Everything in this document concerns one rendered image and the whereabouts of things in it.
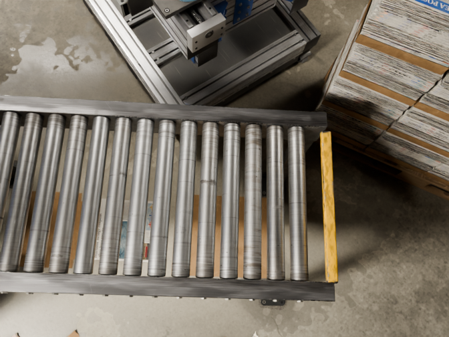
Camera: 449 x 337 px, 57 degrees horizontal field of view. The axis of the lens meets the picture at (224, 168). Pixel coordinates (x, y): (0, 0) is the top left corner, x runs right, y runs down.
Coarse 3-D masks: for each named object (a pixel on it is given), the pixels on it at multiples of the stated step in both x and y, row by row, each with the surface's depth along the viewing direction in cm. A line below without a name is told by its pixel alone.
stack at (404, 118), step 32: (352, 32) 173; (352, 64) 144; (384, 64) 137; (320, 96) 198; (352, 96) 160; (384, 96) 152; (416, 96) 145; (448, 96) 139; (352, 128) 184; (416, 128) 162; (448, 128) 153; (384, 160) 197; (416, 160) 184; (448, 160) 174
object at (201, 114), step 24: (0, 96) 122; (24, 96) 122; (0, 120) 128; (24, 120) 127; (192, 120) 124; (216, 120) 124; (240, 120) 124; (264, 120) 125; (288, 120) 125; (312, 120) 126
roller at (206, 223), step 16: (208, 128) 123; (208, 144) 121; (208, 160) 120; (208, 176) 119; (208, 192) 117; (208, 208) 116; (208, 224) 115; (208, 240) 114; (208, 256) 112; (208, 272) 111
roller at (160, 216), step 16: (160, 128) 123; (160, 144) 121; (160, 160) 119; (160, 176) 118; (160, 192) 116; (160, 208) 115; (160, 224) 114; (160, 240) 113; (160, 256) 112; (160, 272) 111
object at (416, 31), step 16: (384, 0) 111; (400, 0) 109; (416, 0) 109; (432, 0) 109; (448, 0) 109; (368, 16) 121; (384, 16) 117; (400, 16) 115; (416, 16) 112; (432, 16) 110; (448, 16) 108; (368, 32) 125; (384, 32) 123; (400, 32) 120; (416, 32) 118; (432, 32) 116; (448, 32) 113; (400, 48) 126; (416, 48) 124; (432, 48) 121; (448, 48) 119; (448, 64) 124
